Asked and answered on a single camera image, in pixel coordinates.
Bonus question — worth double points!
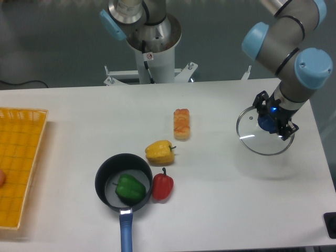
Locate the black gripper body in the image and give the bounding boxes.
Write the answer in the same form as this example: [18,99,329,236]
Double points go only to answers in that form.
[258,98,289,134]

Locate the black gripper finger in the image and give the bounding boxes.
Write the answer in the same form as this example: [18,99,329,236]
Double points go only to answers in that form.
[278,121,299,140]
[253,91,269,113]

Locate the glass pot lid blue knob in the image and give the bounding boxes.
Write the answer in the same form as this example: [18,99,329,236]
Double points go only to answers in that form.
[236,107,295,156]

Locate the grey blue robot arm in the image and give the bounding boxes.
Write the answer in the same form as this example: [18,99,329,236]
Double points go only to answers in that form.
[99,1,333,140]

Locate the orange bread loaf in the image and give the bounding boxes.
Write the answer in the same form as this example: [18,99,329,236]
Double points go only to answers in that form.
[173,109,190,140]

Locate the black device at table edge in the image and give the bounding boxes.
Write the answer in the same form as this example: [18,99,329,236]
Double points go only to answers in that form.
[323,212,336,239]

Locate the yellow bell pepper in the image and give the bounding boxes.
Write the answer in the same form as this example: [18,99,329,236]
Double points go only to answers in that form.
[145,140,176,165]

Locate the red bell pepper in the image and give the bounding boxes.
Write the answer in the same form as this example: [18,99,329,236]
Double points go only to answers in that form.
[152,167,174,201]

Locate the green bell pepper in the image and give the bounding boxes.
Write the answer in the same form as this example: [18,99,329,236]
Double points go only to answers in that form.
[113,174,146,204]

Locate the yellow woven basket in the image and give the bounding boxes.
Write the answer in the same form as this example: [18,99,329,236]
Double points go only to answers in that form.
[1,107,48,230]

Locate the orange round object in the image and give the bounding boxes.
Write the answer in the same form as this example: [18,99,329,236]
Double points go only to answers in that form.
[0,169,6,187]

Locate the white table bracket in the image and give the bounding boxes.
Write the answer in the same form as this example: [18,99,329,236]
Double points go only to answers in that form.
[241,65,251,80]

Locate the dark pot blue handle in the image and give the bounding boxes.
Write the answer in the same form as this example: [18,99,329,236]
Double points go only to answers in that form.
[94,153,153,251]

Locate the black cable on floor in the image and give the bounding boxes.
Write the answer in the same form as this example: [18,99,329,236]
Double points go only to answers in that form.
[0,80,49,89]

